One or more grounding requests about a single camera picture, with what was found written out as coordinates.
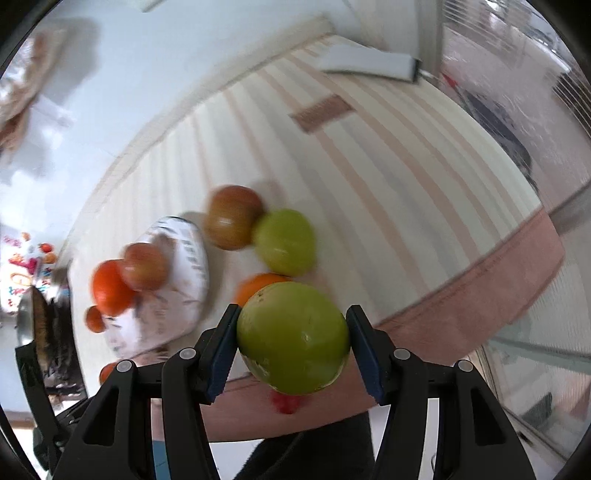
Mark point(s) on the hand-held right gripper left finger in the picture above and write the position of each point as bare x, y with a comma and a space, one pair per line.
224, 353

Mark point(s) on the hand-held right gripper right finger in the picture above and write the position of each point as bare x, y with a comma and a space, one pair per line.
364, 355

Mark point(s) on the white printed oval plate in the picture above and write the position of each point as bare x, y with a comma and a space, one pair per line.
184, 295

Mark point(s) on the green apple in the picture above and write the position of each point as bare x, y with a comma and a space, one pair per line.
285, 242
293, 339

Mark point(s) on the small red cherry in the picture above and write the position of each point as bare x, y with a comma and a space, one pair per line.
94, 319
287, 403

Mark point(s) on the large orange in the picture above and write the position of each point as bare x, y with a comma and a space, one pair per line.
107, 290

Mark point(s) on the brownish red apple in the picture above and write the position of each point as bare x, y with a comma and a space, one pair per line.
231, 217

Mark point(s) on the person's dark clothing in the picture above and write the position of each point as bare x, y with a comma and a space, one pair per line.
314, 452

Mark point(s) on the steel wok lid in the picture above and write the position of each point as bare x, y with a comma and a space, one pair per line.
25, 316

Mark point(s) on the brown mat label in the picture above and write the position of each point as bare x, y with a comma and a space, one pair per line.
322, 113

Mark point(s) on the glass sliding door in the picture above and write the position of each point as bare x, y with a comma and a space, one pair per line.
508, 69

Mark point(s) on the clear plastic bag of eggs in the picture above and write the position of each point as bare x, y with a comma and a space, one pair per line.
32, 87

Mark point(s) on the colourful wall stickers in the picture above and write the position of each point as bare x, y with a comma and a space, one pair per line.
23, 272

